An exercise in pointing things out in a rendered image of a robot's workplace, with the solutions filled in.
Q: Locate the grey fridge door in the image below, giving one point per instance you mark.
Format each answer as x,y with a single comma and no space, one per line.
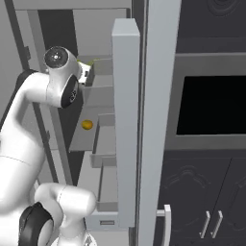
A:
157,112

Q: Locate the grey built-in oven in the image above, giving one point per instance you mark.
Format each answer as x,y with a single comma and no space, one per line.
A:
208,64

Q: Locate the grey freezer rack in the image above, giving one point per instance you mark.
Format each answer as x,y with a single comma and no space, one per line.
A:
81,137

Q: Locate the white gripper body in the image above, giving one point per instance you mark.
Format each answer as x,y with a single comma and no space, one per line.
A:
89,66

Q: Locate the dark overhead cupboard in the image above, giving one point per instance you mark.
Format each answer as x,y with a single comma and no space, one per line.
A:
211,25

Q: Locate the grey fridge cabinet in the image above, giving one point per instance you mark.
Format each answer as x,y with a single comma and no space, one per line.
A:
64,19

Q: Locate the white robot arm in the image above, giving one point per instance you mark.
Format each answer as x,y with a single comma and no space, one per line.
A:
22,134

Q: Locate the grey freezer door with bins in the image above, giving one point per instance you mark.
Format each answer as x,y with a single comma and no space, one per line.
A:
125,121

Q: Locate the orange fruit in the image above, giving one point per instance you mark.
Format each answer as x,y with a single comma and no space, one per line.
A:
87,124

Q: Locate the dark cupboard door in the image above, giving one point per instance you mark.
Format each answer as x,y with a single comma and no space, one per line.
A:
189,192
235,198

